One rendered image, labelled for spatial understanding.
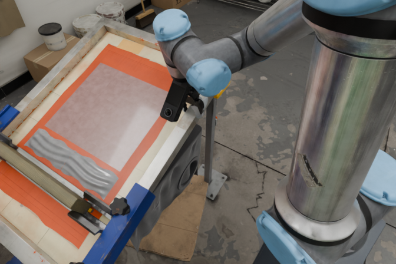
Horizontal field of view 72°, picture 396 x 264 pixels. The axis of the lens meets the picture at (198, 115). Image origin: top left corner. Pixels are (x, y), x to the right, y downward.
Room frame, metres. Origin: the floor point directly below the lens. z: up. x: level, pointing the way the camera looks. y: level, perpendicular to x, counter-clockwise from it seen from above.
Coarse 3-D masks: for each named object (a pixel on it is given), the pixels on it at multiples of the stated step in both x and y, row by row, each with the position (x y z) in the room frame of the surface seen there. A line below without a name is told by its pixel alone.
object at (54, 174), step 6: (18, 150) 0.49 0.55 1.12; (24, 150) 0.49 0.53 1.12; (30, 156) 0.47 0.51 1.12; (6, 162) 0.46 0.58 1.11; (36, 162) 0.45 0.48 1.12; (42, 168) 0.43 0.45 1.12; (48, 168) 0.43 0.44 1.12; (24, 174) 0.41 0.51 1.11; (54, 174) 0.41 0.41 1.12; (30, 180) 0.40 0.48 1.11; (60, 180) 0.39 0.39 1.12; (66, 180) 0.39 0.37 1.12; (72, 186) 0.37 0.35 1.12; (78, 192) 0.35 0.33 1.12; (54, 198) 0.34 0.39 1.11; (84, 198) 0.34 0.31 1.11
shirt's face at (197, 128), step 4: (196, 124) 0.75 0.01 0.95; (196, 128) 0.72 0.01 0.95; (192, 132) 0.70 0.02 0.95; (196, 132) 0.70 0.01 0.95; (192, 136) 0.68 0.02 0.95; (188, 140) 0.66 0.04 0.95; (184, 144) 0.64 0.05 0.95; (180, 148) 0.62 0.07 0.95; (180, 152) 0.61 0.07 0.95; (176, 156) 0.59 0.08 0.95; (168, 168) 0.54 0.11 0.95
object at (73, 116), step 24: (96, 72) 0.80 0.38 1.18; (120, 72) 0.79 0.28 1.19; (72, 96) 0.71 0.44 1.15; (96, 96) 0.70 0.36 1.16; (48, 120) 0.62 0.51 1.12; (72, 120) 0.61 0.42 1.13; (96, 120) 0.60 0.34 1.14; (72, 144) 0.52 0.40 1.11; (0, 168) 0.46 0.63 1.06; (24, 192) 0.38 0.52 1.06
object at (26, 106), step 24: (96, 24) 1.01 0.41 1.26; (120, 24) 0.99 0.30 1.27; (72, 48) 0.89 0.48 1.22; (48, 72) 0.79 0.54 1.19; (24, 120) 0.63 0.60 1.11; (192, 120) 0.54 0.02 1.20; (168, 144) 0.47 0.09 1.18; (0, 216) 0.31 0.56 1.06; (0, 240) 0.24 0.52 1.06; (24, 240) 0.24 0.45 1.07
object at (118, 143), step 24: (144, 72) 0.78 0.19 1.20; (168, 72) 0.77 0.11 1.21; (120, 96) 0.69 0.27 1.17; (144, 96) 0.68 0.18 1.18; (120, 120) 0.59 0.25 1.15; (144, 120) 0.59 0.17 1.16; (96, 144) 0.52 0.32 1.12; (120, 144) 0.51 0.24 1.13; (144, 144) 0.50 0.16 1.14; (120, 168) 0.43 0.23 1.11; (48, 216) 0.31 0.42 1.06; (96, 216) 0.30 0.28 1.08; (72, 240) 0.25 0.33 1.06
